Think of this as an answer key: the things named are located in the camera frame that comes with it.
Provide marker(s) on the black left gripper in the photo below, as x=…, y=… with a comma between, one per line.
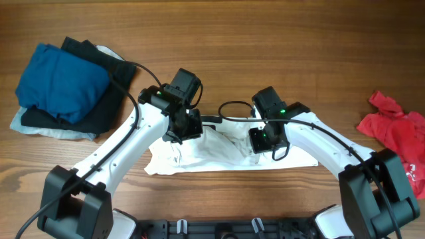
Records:
x=187, y=127

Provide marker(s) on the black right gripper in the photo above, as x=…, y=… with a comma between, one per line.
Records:
x=260, y=141

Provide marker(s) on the white t-shirt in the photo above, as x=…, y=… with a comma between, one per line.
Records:
x=223, y=146

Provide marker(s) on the red t-shirt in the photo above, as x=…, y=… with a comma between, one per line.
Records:
x=402, y=133

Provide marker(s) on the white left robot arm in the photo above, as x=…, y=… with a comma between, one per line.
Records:
x=77, y=202

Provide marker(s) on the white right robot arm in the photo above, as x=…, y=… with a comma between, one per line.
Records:
x=376, y=197

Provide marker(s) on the black folded garment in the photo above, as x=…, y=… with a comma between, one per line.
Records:
x=123, y=72

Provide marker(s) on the blue folded garment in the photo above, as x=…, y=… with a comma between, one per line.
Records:
x=63, y=85

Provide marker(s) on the light grey folded garment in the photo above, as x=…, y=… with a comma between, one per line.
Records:
x=50, y=132

